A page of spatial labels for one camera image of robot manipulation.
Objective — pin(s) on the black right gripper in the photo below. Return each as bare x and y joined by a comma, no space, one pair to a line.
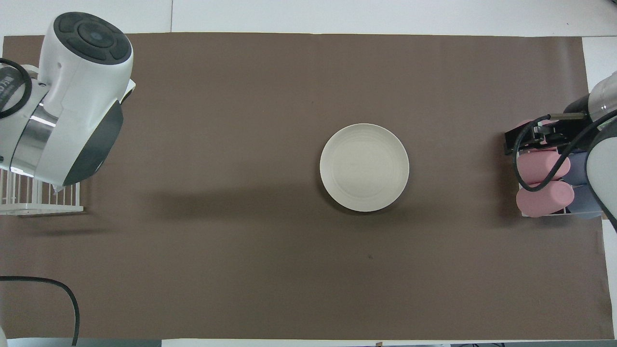
561,132

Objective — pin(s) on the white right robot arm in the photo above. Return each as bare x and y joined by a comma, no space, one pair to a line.
605,154

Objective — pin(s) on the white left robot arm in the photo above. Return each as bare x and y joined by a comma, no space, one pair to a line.
77,96

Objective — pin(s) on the cream round plate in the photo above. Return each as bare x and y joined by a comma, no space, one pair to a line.
364,167

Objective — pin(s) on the pink plastic cup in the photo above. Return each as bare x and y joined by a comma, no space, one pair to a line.
544,200
540,166
526,124

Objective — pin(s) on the blue plastic cup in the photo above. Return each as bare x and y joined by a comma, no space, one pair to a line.
583,202
578,168

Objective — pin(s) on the cup rack with wooden bar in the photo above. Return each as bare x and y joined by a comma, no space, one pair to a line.
554,215

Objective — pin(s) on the brown table mat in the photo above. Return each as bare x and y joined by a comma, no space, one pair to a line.
241,270

